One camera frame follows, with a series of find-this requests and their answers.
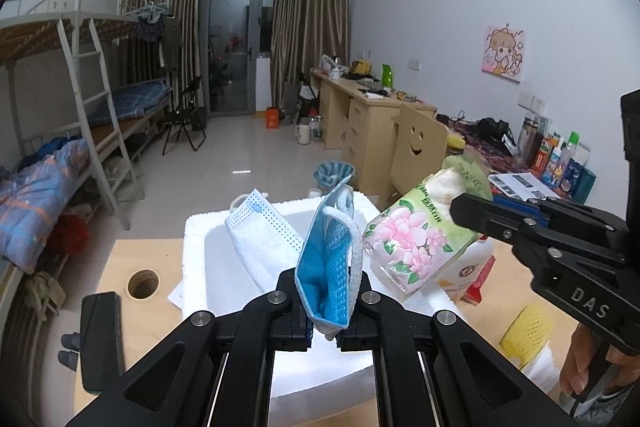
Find wooden desk with drawers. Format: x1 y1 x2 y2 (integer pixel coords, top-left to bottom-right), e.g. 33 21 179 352
309 68 439 208

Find white perforated face mask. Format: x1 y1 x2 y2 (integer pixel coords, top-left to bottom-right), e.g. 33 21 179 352
224 188 307 294

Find floral tissue pack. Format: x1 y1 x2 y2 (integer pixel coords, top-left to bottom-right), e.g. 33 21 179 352
362 156 495 296

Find hanging dark olive garment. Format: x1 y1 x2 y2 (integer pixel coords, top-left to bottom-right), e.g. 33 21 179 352
160 17 184 74

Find white wall socket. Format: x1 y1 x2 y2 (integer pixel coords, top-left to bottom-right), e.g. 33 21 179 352
517 91 546 112

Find blue patterned quilt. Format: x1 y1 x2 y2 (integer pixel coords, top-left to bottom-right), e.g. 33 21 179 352
0 138 94 276

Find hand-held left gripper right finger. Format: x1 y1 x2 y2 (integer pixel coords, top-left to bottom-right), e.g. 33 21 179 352
339 273 583 427

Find white cabinet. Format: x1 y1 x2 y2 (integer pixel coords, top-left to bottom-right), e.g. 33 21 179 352
254 51 274 111

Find red cloth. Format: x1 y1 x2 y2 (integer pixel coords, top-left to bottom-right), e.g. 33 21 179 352
49 213 92 254

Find metal bunk bed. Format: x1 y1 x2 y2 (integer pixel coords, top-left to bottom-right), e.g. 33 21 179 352
0 0 177 279

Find red snack packet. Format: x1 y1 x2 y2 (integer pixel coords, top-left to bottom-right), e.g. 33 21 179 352
464 256 497 304

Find pale crumpled rag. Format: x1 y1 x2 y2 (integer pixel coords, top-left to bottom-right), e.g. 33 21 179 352
22 271 67 324

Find wooden chair with smiley cutout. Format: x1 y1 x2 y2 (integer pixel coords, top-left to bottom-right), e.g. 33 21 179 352
377 103 450 211

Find black folding chair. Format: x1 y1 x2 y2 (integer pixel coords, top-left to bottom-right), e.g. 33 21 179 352
161 74 209 156

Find printed paper sheets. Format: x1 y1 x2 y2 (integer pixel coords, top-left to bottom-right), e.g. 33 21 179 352
487 171 564 201

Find glass balcony door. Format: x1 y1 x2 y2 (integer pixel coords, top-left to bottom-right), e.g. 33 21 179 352
200 0 284 116

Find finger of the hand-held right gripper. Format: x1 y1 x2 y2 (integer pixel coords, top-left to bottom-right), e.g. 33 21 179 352
542 198 629 260
449 193 545 252

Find blue trash bin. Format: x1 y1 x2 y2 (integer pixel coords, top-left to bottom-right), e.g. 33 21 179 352
313 160 355 194

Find white foam box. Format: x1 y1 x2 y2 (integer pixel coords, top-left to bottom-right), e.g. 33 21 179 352
181 196 432 424

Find white bottle with red cap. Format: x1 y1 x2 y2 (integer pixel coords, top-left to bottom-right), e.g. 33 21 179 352
436 236 497 304

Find blue checked mattress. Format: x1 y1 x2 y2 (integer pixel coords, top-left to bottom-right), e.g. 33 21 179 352
87 78 172 126

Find person's right hand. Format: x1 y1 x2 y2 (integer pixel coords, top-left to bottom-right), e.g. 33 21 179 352
559 324 640 408

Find row of toiletry bottles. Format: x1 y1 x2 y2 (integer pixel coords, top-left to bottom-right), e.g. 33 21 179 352
516 114 597 208

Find black phone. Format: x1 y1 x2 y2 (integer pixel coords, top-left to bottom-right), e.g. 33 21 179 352
80 291 126 394

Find dark slippers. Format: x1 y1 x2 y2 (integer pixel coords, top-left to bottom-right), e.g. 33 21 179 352
57 331 81 371

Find black headphones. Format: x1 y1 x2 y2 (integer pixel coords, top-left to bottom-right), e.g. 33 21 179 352
477 117 511 143

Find clothes hanger rack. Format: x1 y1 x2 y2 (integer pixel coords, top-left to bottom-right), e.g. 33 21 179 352
119 0 168 21

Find white bed ladder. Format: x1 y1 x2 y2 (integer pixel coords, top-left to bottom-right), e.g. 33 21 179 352
56 17 142 219

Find white paper sheet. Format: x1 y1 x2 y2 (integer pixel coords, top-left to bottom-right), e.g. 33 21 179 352
520 344 567 394

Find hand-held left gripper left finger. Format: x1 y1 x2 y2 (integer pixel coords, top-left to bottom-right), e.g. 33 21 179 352
65 268 315 427

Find hanging dark blue garment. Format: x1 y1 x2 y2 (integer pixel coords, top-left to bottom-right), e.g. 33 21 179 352
137 14 166 44

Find patterned tablecloth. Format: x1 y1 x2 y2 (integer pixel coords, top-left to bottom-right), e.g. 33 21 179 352
440 116 576 198

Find cartoon wall poster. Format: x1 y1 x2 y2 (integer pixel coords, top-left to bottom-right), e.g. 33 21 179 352
480 25 527 84

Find blue face mask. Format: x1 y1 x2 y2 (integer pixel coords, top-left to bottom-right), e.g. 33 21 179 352
294 186 364 334

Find yellow foam mesh sleeve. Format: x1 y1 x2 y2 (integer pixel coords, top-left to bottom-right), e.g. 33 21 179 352
499 303 557 371

